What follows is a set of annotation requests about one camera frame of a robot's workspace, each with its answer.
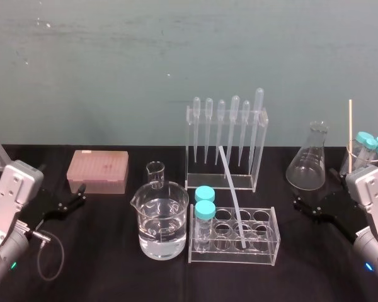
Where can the glass beaker holding tubes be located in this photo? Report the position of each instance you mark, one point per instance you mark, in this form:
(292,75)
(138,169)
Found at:
(348,160)

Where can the clear acrylic test tube rack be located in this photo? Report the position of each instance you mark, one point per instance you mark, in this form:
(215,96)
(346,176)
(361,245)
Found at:
(261,242)

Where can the clear acrylic pipette stand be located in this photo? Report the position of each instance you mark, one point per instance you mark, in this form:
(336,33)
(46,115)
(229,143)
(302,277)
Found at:
(220,182)

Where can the clear glass conical flask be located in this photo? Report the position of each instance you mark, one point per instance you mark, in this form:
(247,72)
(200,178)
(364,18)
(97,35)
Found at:
(308,163)

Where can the small empty glass beaker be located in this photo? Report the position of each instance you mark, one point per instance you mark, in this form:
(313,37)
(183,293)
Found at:
(155,176)

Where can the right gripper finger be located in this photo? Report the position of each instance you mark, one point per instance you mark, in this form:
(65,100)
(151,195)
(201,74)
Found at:
(306,208)
(336,176)

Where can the clear glass stirring rod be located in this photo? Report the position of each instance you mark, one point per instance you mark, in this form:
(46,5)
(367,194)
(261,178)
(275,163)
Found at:
(233,195)

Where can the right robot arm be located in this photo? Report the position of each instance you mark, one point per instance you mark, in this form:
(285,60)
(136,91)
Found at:
(370,204)

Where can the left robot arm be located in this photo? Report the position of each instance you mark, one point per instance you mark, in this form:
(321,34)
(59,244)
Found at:
(9,195)

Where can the thin wooden stick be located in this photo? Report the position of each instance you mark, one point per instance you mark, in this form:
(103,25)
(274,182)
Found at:
(350,132)

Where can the black table cloth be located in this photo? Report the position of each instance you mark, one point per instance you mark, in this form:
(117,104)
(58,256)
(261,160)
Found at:
(113,277)

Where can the large glass beaker with water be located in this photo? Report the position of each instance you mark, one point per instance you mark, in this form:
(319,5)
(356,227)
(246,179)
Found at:
(160,226)

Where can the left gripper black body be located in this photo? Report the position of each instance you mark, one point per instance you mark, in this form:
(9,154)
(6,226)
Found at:
(48,206)

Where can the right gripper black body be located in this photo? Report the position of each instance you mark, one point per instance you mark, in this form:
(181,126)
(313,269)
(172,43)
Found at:
(338,209)

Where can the pink pipette tip box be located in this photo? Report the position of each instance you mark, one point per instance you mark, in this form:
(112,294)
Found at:
(97,171)

